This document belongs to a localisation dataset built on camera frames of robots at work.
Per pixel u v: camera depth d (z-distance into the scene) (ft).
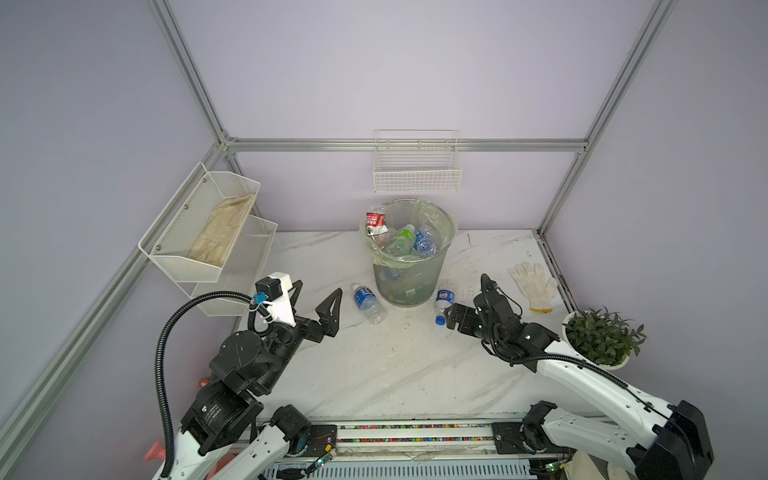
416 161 3.13
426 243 2.49
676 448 1.25
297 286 1.95
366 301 3.14
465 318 2.30
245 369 1.27
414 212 3.06
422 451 2.40
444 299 3.13
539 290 3.39
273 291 1.47
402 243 2.62
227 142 2.98
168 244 2.15
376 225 2.69
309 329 1.60
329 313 1.66
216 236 2.56
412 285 3.11
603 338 2.35
